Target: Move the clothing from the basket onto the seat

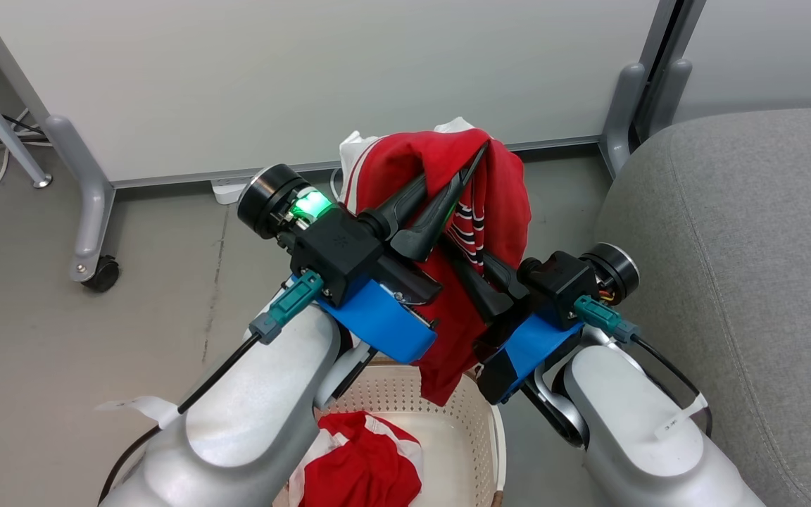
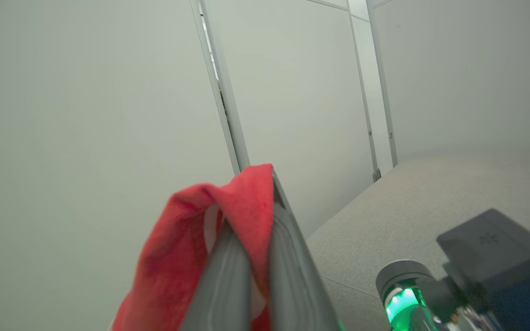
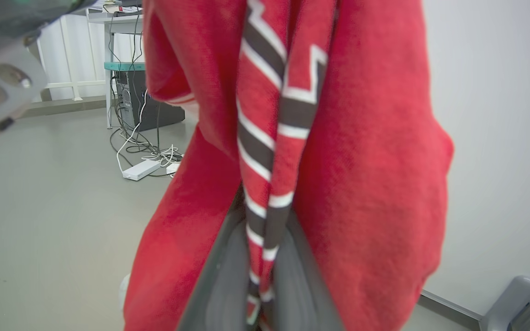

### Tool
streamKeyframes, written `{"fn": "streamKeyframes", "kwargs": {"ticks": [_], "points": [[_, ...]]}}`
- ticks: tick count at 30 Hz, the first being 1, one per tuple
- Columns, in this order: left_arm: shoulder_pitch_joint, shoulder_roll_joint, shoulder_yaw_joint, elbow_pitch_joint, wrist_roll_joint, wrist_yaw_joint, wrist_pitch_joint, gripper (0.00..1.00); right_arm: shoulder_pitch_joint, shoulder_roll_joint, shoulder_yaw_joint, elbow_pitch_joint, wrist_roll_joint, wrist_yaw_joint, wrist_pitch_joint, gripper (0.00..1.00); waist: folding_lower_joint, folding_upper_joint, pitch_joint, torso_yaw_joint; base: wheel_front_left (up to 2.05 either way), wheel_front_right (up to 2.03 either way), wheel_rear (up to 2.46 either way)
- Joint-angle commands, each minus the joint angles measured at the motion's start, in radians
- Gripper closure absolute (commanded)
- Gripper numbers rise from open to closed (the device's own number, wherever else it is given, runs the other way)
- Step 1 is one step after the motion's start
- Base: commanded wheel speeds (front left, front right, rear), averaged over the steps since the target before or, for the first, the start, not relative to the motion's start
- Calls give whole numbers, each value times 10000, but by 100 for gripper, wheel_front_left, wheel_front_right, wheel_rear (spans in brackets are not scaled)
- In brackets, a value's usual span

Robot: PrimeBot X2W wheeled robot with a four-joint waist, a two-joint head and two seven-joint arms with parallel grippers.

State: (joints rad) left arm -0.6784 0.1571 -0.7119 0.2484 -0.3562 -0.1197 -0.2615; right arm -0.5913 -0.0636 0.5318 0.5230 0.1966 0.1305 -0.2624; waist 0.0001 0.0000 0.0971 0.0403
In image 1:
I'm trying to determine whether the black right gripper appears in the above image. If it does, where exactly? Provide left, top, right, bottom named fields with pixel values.
left=440, top=237, right=641, bottom=331

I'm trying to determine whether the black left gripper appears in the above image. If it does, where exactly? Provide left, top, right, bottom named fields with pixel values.
left=237, top=143, right=489, bottom=308

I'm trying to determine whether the red garment with striped collar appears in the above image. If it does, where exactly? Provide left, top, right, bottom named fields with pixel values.
left=339, top=116, right=533, bottom=408

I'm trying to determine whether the cream perforated laundry basket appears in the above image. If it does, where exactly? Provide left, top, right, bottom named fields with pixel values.
left=272, top=358, right=509, bottom=507

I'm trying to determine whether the wide white partition panel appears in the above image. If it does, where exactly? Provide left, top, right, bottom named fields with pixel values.
left=0, top=0, right=681, bottom=189

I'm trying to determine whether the small white floor adapter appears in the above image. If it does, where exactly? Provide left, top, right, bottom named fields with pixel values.
left=210, top=178, right=249, bottom=206

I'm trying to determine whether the red garment with white trim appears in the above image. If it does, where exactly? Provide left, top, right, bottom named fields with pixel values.
left=288, top=411, right=425, bottom=507

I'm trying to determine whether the grey fabric sofa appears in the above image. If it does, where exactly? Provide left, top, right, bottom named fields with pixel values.
left=592, top=108, right=811, bottom=507

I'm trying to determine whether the grey partition foot with caster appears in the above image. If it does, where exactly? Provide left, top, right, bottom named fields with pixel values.
left=44, top=115, right=122, bottom=294

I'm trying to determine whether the right arm cable teal connector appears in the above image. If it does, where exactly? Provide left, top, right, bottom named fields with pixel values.
left=574, top=295, right=714, bottom=439

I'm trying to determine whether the arm cable teal connector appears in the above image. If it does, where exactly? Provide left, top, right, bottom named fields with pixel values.
left=99, top=270, right=326, bottom=505
left=574, top=295, right=714, bottom=439

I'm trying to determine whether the left arm cable teal connector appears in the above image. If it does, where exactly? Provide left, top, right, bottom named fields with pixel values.
left=99, top=270, right=326, bottom=505

